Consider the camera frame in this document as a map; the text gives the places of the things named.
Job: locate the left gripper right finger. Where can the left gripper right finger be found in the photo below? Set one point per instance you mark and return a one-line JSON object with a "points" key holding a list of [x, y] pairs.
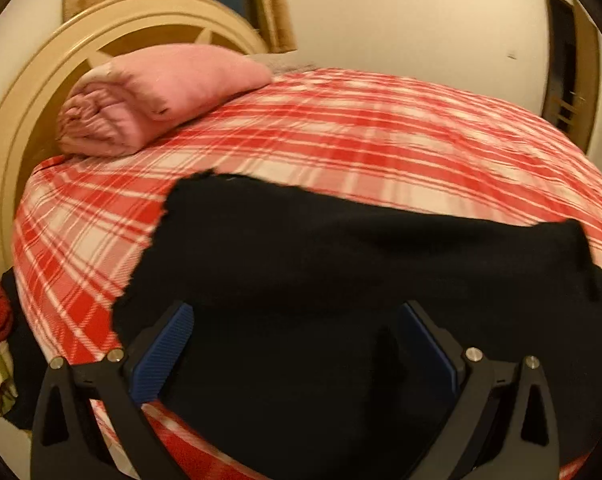
{"points": [[502, 424]]}

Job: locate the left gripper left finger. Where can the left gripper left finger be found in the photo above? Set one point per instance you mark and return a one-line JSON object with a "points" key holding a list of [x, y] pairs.
{"points": [[67, 442]]}

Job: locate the black pants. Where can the black pants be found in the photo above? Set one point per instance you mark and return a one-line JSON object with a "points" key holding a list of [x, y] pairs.
{"points": [[301, 363]]}

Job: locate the pile of clothes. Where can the pile of clothes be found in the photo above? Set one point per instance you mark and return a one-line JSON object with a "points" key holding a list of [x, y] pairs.
{"points": [[22, 363]]}

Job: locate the red plaid bed sheet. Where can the red plaid bed sheet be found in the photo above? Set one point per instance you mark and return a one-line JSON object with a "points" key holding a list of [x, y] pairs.
{"points": [[399, 142]]}

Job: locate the cream round headboard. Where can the cream round headboard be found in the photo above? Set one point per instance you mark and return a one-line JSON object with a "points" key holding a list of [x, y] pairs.
{"points": [[29, 108]]}

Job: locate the pink folded blanket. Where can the pink folded blanket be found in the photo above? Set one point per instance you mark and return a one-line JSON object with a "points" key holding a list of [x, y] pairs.
{"points": [[119, 107]]}

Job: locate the brown wooden door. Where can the brown wooden door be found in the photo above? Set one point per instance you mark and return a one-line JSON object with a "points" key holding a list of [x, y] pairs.
{"points": [[574, 71]]}

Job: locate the striped grey pillow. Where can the striped grey pillow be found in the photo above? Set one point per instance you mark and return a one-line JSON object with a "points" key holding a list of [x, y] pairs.
{"points": [[281, 63]]}

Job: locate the beige right curtain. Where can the beige right curtain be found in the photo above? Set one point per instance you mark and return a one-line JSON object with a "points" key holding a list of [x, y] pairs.
{"points": [[275, 25]]}

